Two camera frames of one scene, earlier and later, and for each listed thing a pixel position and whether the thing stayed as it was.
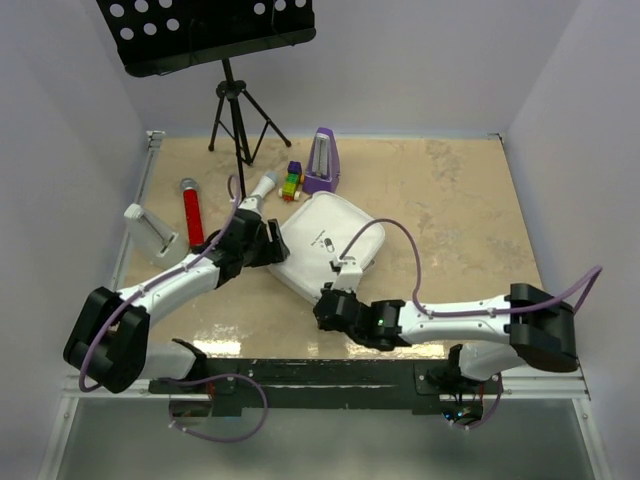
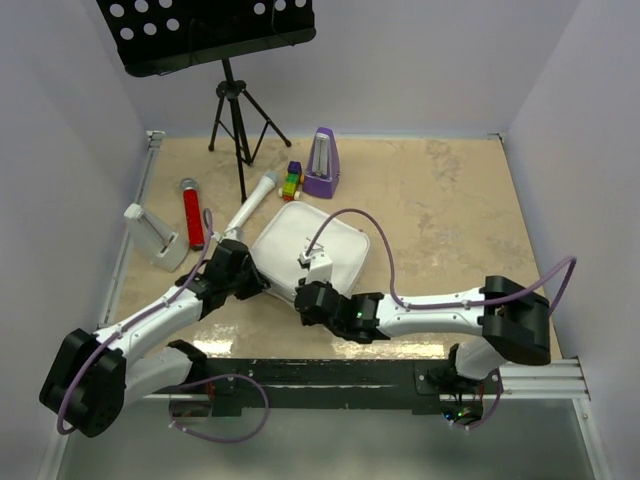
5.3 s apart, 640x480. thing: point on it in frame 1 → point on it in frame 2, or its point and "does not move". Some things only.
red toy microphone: [192, 210] does not move
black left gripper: [274, 250] → [257, 282]
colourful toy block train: [294, 178] does not move
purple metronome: [323, 173] does not move
